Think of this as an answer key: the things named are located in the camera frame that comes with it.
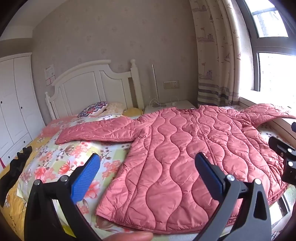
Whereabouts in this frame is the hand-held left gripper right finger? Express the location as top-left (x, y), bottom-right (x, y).
top-left (195, 152), bottom-right (272, 241)

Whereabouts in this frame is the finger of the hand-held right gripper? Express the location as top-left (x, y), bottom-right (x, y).
top-left (268, 136), bottom-right (296, 160)

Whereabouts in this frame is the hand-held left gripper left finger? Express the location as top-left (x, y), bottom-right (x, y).
top-left (24, 153), bottom-right (101, 241)

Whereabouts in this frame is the pink quilted jacket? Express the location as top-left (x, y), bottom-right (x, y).
top-left (55, 103), bottom-right (296, 234)

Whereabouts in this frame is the person's left hand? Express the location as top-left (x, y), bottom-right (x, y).
top-left (102, 232), bottom-right (154, 241)

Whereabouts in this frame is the floral bed sheet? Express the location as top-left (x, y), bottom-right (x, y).
top-left (0, 105), bottom-right (296, 241)

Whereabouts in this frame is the purple patterned cushion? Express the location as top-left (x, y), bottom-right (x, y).
top-left (77, 101), bottom-right (108, 118)

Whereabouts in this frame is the black cloth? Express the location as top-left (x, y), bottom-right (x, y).
top-left (0, 146), bottom-right (33, 208)

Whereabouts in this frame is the pink floral pillow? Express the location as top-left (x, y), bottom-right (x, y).
top-left (105, 102), bottom-right (126, 114)

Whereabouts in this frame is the yellow pillow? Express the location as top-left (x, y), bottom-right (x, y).
top-left (122, 107), bottom-right (144, 117)

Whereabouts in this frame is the white nightstand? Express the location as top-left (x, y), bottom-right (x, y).
top-left (144, 100), bottom-right (197, 114)

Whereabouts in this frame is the white wooden bed headboard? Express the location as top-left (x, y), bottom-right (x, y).
top-left (45, 59), bottom-right (145, 120)

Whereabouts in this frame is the white wardrobe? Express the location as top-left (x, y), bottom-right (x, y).
top-left (0, 52), bottom-right (46, 166)

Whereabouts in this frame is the white lamp pole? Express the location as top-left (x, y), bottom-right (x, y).
top-left (151, 64), bottom-right (160, 105)

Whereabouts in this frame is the patterned beige curtain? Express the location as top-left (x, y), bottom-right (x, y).
top-left (188, 0), bottom-right (255, 107)

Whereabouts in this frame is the white charger cable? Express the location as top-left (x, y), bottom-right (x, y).
top-left (149, 98), bottom-right (178, 108)

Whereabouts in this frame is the beige wall socket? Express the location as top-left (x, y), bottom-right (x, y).
top-left (163, 80), bottom-right (179, 89)

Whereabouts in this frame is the white wall paper note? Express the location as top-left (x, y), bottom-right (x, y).
top-left (44, 64), bottom-right (55, 78)

